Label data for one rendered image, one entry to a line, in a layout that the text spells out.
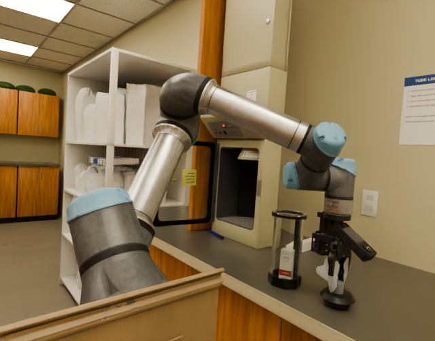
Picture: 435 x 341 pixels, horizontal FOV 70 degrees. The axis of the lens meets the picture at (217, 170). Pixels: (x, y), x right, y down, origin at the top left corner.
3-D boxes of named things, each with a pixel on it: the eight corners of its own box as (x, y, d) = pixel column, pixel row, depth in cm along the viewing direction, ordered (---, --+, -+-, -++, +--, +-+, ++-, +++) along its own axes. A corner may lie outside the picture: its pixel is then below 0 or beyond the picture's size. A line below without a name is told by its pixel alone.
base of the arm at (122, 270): (95, 315, 40) (79, 245, 44) (70, 350, 49) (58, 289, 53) (192, 285, 49) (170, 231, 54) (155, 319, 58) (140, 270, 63)
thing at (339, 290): (330, 294, 93) (332, 273, 92) (360, 307, 86) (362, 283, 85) (312, 302, 87) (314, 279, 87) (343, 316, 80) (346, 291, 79)
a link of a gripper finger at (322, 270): (316, 285, 89) (322, 254, 90) (335, 293, 85) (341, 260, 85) (310, 286, 87) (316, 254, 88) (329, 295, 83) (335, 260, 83)
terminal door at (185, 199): (210, 222, 156) (215, 142, 154) (152, 226, 139) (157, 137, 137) (209, 222, 156) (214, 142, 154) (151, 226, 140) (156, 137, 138)
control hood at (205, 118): (216, 138, 156) (218, 118, 155) (265, 139, 131) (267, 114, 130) (197, 136, 148) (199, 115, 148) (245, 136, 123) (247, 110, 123)
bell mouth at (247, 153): (255, 160, 161) (256, 149, 161) (282, 162, 147) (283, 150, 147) (229, 158, 150) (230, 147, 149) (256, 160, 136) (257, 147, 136)
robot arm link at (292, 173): (291, 147, 81) (332, 149, 82) (279, 171, 90) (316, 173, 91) (295, 172, 76) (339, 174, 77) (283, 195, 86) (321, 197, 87)
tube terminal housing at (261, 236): (245, 226, 174) (256, 86, 170) (293, 241, 149) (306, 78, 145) (210, 231, 158) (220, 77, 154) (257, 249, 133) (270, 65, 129)
